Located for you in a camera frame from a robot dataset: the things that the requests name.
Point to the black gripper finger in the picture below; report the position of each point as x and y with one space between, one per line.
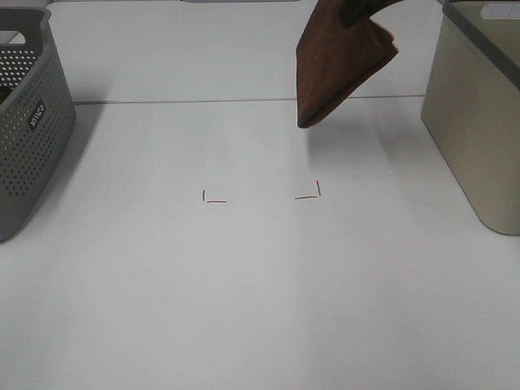
352 10

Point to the brown towel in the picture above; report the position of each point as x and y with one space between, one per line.
333 60

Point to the beige plastic basket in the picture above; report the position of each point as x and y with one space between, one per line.
471 106

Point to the grey perforated plastic basket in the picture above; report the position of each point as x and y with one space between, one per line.
37 114

